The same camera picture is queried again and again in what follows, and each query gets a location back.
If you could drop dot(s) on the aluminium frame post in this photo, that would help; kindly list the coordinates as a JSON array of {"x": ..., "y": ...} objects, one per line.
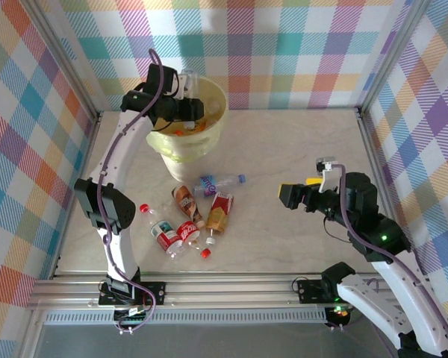
[
  {"x": 392, "y": 56},
  {"x": 65, "y": 56}
]

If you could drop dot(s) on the aluminium frame side rail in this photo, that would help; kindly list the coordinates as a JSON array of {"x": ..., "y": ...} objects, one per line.
[
  {"x": 366, "y": 136},
  {"x": 92, "y": 134}
]

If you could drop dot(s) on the round bin with yellow liner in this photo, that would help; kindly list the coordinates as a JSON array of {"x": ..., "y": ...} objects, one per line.
[{"x": 186, "y": 164}]

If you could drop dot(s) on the red cola bottle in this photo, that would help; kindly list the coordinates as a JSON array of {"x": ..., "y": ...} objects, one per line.
[{"x": 186, "y": 232}]

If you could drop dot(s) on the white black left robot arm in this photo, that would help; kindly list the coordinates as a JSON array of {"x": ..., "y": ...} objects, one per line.
[{"x": 115, "y": 156}]

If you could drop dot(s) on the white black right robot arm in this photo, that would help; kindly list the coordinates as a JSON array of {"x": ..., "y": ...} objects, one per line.
[{"x": 358, "y": 298}]

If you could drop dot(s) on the purple label water bottle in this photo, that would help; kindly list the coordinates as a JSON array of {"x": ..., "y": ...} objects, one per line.
[{"x": 209, "y": 185}]

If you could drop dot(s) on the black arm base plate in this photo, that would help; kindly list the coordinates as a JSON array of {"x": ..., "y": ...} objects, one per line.
[
  {"x": 310, "y": 291},
  {"x": 155, "y": 292}
]

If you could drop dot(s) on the brown coffee drink bottle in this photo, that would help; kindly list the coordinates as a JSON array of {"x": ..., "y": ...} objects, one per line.
[{"x": 186, "y": 203}]

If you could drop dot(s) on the red gold label bottle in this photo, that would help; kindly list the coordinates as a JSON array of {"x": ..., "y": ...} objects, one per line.
[{"x": 219, "y": 214}]

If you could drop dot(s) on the orange label bottle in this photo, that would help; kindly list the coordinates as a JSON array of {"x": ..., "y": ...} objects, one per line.
[{"x": 179, "y": 131}]

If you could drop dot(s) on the small lit circuit board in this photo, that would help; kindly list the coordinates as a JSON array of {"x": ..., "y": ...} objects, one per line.
[{"x": 338, "y": 311}]

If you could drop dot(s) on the white label red cap bottle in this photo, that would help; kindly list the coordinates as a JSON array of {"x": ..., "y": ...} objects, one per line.
[{"x": 162, "y": 229}]

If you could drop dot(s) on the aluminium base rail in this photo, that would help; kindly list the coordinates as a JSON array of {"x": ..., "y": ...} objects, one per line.
[{"x": 227, "y": 294}]

